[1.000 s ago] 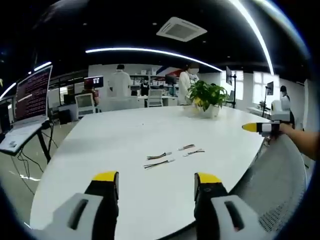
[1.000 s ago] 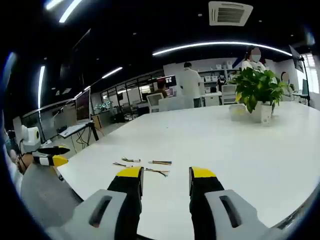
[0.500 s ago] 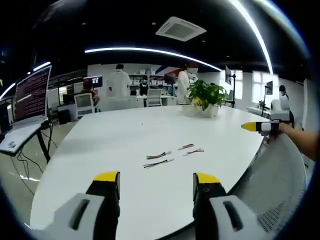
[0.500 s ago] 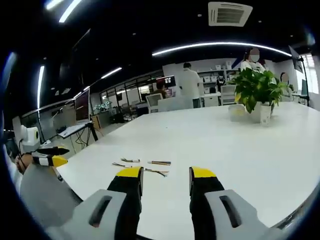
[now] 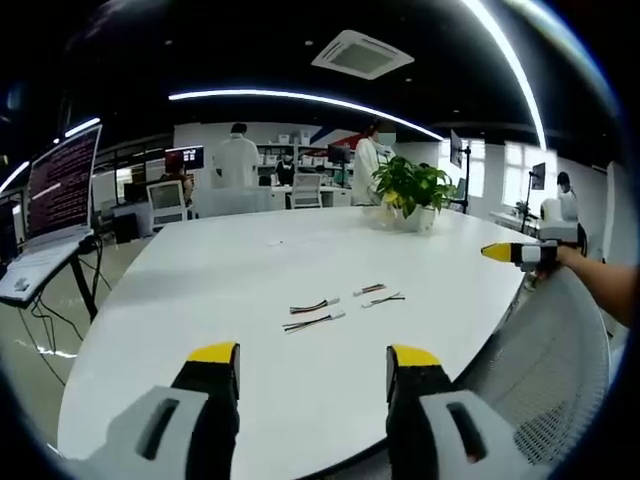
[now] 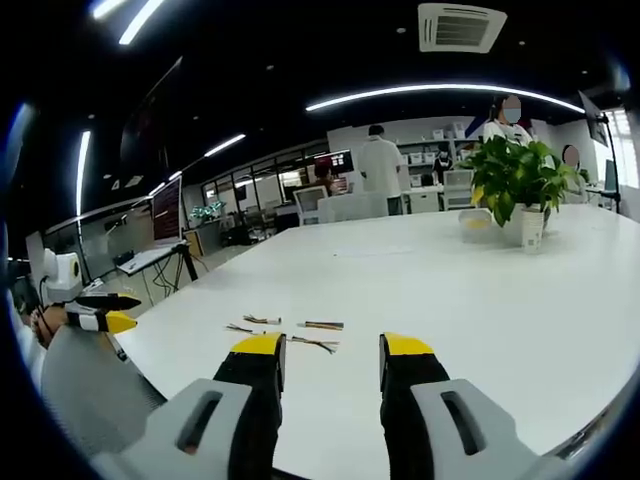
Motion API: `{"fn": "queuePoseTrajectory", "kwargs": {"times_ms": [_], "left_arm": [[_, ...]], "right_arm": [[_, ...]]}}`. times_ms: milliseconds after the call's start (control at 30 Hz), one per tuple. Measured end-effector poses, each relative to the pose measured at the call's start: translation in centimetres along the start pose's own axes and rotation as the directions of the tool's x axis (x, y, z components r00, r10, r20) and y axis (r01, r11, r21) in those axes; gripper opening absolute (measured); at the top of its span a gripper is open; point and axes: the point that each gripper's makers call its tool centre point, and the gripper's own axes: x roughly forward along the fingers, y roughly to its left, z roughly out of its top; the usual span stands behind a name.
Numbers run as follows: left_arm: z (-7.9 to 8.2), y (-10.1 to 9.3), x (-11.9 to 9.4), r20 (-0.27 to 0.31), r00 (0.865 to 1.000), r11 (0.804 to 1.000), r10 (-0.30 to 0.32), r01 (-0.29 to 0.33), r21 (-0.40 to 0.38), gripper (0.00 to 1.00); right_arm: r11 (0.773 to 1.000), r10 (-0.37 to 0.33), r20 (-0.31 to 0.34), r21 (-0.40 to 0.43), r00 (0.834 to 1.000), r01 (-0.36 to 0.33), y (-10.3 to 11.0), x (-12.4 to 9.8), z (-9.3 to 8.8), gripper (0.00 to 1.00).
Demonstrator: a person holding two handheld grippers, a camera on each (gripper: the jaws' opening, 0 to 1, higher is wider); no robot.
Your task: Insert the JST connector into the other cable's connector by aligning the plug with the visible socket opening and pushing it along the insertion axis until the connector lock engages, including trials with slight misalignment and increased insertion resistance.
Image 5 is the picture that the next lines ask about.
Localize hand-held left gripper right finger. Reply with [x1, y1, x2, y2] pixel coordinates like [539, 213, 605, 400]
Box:
[384, 343, 522, 480]

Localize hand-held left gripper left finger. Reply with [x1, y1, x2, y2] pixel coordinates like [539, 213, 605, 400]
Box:
[74, 341, 242, 480]

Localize JST connector cable thin wires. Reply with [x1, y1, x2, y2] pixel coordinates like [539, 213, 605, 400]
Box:
[360, 291, 407, 309]

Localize JST connector cable black wires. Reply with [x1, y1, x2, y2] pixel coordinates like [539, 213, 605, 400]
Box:
[281, 309, 348, 335]

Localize JST connector cable multicoloured wires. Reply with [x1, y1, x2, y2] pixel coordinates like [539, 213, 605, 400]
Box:
[288, 297, 342, 317]

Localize small monitor on stand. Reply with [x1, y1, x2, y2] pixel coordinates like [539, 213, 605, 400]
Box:
[519, 161, 548, 234]

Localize white mesh chair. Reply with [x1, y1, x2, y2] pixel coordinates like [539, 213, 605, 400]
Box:
[452, 268, 615, 455]

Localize white plant pot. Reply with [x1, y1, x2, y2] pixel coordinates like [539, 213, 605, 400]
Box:
[398, 203, 437, 233]

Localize monitor on black pole stand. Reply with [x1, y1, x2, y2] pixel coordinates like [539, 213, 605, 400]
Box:
[449, 129, 474, 215]

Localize green potted plant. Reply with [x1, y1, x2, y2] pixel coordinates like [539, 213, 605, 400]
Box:
[370, 155, 458, 220]

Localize steep ceiling light strip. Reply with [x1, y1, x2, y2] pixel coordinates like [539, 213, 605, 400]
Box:
[458, 0, 549, 149]

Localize black laptop stand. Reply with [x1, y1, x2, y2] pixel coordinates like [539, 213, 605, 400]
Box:
[68, 233, 105, 322]

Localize white office chair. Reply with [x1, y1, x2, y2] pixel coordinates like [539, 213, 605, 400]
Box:
[145, 179, 189, 233]
[289, 172, 323, 211]

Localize ceiling air conditioner unit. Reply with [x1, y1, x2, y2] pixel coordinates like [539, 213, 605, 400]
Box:
[310, 28, 416, 81]

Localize long curved ceiling light strip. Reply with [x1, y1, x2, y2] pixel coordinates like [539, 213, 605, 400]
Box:
[167, 89, 446, 142]

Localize open white laptop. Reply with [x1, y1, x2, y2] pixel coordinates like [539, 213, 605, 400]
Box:
[0, 123, 104, 304]

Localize short ceiling light strip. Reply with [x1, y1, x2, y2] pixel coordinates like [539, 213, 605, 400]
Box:
[64, 117, 102, 139]
[0, 160, 32, 194]

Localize floor cables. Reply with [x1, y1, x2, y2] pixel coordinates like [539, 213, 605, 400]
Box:
[17, 294, 84, 389]

